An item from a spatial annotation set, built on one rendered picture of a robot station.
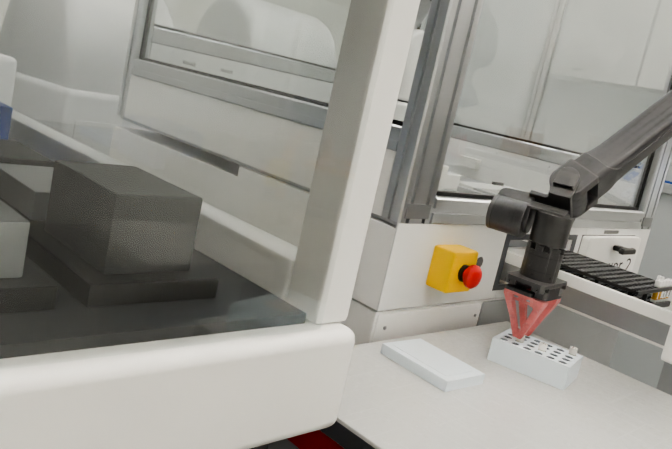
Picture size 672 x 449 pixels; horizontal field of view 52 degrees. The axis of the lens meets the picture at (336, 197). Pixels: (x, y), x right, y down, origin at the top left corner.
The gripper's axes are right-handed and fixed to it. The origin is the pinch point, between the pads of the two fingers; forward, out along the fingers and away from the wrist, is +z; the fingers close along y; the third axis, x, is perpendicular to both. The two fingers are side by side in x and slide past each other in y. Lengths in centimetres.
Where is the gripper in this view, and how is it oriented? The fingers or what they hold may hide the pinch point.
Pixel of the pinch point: (522, 331)
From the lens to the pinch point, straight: 116.7
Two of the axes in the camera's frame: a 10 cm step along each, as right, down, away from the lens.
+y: -6.1, -0.2, -7.9
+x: 7.6, 2.7, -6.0
